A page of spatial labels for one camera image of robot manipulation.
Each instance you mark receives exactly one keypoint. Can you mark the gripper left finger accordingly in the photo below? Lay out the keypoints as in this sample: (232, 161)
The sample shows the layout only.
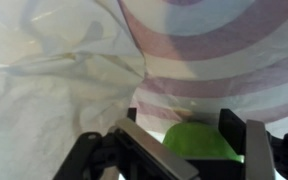
(157, 150)

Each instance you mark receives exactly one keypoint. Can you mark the green ball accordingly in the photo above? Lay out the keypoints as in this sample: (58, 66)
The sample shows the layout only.
(197, 140)

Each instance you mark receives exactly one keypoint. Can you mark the white red plastic bag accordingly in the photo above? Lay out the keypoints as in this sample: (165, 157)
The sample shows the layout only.
(67, 66)

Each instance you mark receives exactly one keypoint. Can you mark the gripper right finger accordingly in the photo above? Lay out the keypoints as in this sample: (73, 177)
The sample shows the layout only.
(254, 150)

